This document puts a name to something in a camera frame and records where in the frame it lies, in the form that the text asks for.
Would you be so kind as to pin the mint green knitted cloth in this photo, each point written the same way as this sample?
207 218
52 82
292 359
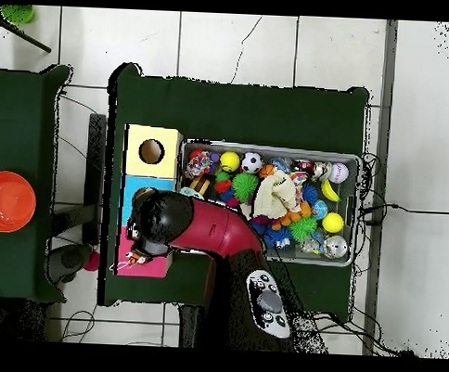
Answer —
190 192

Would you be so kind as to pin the cream cloth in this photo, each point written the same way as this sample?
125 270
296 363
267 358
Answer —
274 195

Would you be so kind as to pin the colourful heart print cloth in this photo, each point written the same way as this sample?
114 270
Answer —
298 177

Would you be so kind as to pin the clear plastic bottle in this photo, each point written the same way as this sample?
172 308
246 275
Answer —
313 242

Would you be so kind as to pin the orange striped tiger plush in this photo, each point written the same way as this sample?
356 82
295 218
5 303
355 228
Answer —
134 259

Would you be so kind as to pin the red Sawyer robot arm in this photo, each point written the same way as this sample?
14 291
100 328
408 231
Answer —
215 226

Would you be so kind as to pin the wooden box with three holes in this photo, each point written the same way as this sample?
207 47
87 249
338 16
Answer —
162 168

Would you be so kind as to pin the yellow smiley ball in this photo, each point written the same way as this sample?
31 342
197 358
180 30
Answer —
230 161

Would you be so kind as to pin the black and white soccer ball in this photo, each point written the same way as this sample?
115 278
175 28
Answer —
251 162

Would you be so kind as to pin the orange toy basketball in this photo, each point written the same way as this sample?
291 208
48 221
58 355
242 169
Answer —
266 171

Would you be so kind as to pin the plain yellow ball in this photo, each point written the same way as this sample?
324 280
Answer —
333 222

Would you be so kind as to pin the red ball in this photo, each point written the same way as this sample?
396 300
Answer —
92 262

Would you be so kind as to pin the grey rounded object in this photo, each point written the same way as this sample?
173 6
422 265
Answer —
71 259

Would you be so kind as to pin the large orange bowl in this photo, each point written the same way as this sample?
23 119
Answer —
6 202

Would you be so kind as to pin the black rod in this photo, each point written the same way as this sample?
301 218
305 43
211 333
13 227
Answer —
30 41

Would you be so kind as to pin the green cup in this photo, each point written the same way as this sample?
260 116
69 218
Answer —
18 13

